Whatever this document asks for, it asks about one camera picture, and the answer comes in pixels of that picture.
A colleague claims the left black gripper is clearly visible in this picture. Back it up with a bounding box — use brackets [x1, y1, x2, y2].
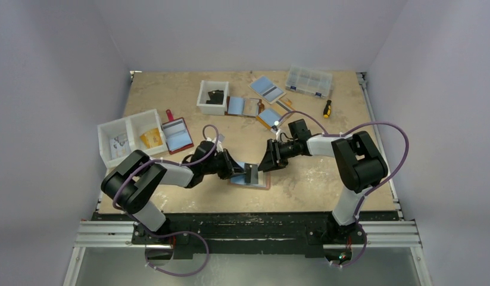
[202, 148, 245, 179]

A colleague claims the pink card holder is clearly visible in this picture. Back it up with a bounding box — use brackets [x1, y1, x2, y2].
[228, 161, 271, 190]

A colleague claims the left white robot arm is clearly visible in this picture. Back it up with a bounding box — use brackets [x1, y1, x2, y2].
[101, 141, 245, 244]

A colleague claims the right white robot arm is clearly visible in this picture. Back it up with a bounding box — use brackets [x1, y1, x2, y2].
[258, 119, 388, 243]

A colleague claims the orange card holder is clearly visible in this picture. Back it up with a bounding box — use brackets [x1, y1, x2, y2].
[256, 100, 294, 129]

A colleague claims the brown open card holder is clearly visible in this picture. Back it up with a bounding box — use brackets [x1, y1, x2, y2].
[224, 97, 265, 118]

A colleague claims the red card holder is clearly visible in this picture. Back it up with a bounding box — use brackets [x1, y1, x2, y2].
[161, 109, 194, 154]

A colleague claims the white card holder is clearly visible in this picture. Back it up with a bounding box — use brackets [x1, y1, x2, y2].
[249, 76, 286, 104]

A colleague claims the orange card in bin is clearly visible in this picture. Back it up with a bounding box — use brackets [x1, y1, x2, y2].
[140, 128, 163, 149]

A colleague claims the printed card in bin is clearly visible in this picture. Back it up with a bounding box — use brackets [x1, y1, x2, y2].
[109, 133, 131, 160]

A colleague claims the black object in box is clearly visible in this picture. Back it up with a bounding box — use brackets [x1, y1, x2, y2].
[206, 89, 225, 105]

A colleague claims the small white square box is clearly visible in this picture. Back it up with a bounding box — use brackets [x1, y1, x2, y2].
[196, 80, 229, 116]

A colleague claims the yellow black screwdriver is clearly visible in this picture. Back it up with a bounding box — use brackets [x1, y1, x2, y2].
[323, 100, 332, 119]

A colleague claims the clear plastic organizer box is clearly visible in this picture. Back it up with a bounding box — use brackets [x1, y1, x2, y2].
[285, 65, 333, 98]

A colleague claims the white two-compartment bin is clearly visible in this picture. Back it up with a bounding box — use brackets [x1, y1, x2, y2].
[97, 109, 168, 169]

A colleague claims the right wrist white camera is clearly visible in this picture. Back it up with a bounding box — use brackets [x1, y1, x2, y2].
[270, 120, 282, 135]

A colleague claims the wrist white camera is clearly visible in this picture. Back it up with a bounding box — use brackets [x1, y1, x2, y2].
[207, 134, 225, 151]
[270, 120, 282, 135]

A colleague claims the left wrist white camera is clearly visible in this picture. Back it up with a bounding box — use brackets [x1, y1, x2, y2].
[207, 134, 225, 151]

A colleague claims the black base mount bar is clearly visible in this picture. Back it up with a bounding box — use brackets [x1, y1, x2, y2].
[90, 211, 401, 262]

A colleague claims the aluminium frame rail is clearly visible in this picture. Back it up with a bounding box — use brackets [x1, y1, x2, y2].
[63, 220, 433, 285]

